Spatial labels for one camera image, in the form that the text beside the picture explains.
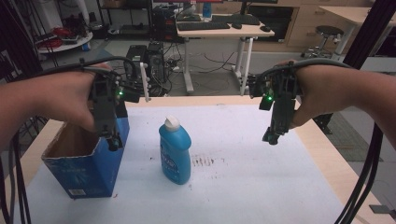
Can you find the person's right hand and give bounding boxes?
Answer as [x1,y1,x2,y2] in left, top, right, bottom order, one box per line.
[275,59,347,129]

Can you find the black round stool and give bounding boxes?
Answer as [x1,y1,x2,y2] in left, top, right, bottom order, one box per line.
[301,25,346,60]

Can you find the black keyboard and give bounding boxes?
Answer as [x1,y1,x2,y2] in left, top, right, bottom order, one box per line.
[211,13,262,26]
[177,21,232,32]

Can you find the white table mat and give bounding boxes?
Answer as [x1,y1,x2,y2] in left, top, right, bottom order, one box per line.
[13,104,347,224]

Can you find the black metal frame post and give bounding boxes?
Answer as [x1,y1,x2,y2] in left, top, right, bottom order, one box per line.
[342,0,396,71]

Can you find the right gripper grey cable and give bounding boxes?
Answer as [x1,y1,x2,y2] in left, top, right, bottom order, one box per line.
[257,58,354,82]

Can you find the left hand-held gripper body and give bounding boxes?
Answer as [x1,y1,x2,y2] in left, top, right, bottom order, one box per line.
[88,74,142,140]

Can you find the white table bracket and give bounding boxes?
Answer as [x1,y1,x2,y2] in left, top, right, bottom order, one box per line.
[139,62,152,104]

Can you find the round white table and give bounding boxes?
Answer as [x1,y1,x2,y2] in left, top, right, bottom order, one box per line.
[36,31,94,55]

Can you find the hanging black cable bundle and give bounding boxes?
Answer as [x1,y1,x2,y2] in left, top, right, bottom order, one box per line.
[334,122,385,224]
[0,116,33,224]

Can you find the blue bottle with white cap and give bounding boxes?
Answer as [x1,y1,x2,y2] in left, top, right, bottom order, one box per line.
[158,115,192,186]

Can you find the person's left hand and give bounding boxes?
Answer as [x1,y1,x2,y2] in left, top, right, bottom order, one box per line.
[41,63,113,133]

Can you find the blue cardboard box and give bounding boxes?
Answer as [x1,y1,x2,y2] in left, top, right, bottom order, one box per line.
[41,102,131,200]

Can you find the wooden cabinet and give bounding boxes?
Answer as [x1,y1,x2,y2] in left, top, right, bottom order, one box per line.
[248,0,375,53]

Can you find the wooden desk with white legs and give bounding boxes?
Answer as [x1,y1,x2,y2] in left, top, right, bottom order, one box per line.
[176,18,276,96]

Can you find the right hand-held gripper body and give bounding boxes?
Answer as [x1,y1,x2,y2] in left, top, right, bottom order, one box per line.
[247,62,304,136]

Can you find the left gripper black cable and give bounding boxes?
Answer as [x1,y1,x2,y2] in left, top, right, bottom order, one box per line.
[27,55,139,82]

